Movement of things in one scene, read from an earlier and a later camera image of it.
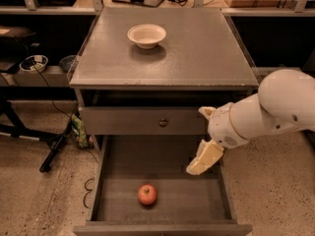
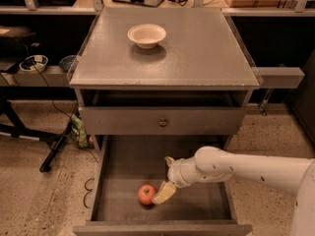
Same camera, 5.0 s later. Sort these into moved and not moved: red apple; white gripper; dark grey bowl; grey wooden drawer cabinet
Moved: white gripper
Not moved: red apple; dark grey bowl; grey wooden drawer cabinet
